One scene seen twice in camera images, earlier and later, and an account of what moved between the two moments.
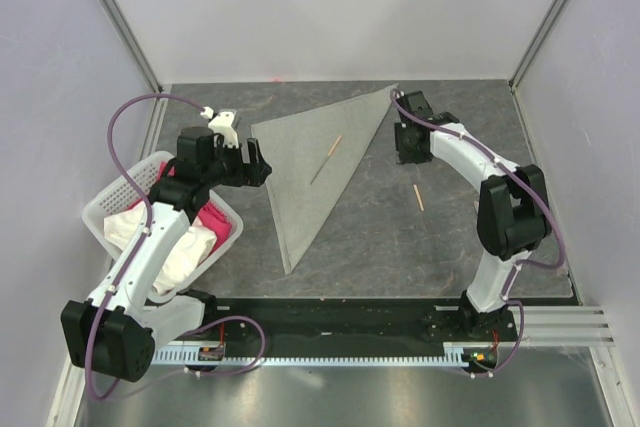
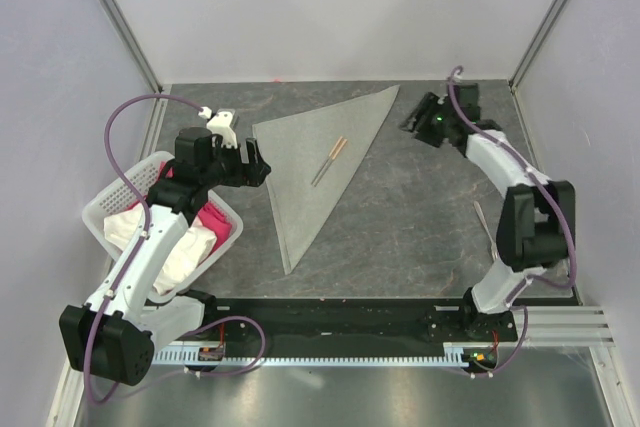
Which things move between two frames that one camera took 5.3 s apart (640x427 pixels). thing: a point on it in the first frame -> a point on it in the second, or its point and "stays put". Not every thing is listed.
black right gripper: [402, 154] -> [425, 107]
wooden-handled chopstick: [419, 197] -> [331, 162]
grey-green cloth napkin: [311, 155] stays put
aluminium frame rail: [563, 326] stays put
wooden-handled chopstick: [325, 160] stays put
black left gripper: [253, 174] stays put
